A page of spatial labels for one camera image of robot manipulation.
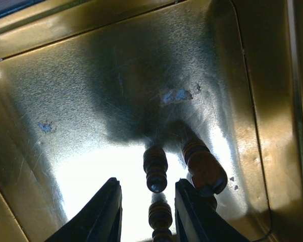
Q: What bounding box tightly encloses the dark chess piece below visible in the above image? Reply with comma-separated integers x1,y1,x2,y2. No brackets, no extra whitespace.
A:
148,201,173,242

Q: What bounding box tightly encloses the dark chess pawn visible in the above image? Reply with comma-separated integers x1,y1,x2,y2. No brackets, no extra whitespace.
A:
143,147,168,194

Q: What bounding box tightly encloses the dark chess knight in tin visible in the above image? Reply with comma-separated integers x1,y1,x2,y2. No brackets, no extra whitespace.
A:
182,139,228,197

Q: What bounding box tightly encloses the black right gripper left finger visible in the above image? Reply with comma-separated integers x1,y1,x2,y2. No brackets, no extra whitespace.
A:
46,177,122,241

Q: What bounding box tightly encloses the gold green metal tin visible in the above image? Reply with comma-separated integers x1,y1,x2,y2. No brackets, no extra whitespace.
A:
0,1,303,241

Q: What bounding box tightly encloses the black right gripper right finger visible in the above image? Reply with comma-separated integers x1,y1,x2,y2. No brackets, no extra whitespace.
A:
175,179,248,241

